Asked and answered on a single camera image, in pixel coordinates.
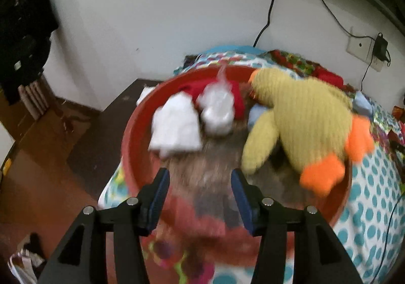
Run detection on polka dot tablecloth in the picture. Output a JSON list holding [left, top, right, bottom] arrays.
[[98, 45, 405, 284]]

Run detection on blue sheet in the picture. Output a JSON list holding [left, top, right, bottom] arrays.
[[207, 44, 266, 56]]

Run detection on small white cloth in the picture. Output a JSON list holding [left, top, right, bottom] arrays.
[[136, 86, 155, 106]]

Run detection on yellow plush duck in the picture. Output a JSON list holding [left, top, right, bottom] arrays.
[[241, 68, 375, 198]]

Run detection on slatted wooden chair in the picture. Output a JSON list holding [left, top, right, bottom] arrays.
[[17, 77, 53, 121]]

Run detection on black television cable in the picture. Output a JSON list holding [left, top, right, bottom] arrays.
[[313, 0, 378, 41], [253, 0, 294, 48]]

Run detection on black power adapter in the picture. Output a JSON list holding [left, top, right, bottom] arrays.
[[373, 33, 389, 60]]

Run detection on thin black cable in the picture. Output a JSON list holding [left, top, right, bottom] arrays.
[[378, 191, 405, 278]]

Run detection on black hanging clothes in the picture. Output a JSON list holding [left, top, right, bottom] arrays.
[[0, 0, 60, 105]]

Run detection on round red tray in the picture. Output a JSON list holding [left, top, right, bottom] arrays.
[[121, 65, 353, 267]]

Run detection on red cloth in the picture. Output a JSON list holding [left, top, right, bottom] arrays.
[[177, 79, 245, 120]]

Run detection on black adapter cable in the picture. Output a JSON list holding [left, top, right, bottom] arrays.
[[360, 54, 374, 92]]

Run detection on white sock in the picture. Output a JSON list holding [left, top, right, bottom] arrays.
[[148, 93, 203, 158]]

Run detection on beige wall socket plate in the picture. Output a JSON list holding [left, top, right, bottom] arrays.
[[346, 27, 385, 72]]

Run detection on clear plastic bag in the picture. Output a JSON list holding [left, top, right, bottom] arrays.
[[197, 62, 236, 136]]

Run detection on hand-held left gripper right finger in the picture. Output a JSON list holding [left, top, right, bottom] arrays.
[[230, 168, 364, 284]]

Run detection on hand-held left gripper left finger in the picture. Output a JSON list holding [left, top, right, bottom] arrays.
[[37, 167, 171, 284]]

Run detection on dark wooden side table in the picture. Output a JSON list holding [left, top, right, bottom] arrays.
[[66, 79, 162, 202]]

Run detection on white bag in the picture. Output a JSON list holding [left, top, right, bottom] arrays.
[[8, 248, 46, 284]]

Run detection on red rolled sock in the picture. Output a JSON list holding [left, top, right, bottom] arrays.
[[313, 67, 345, 87]]

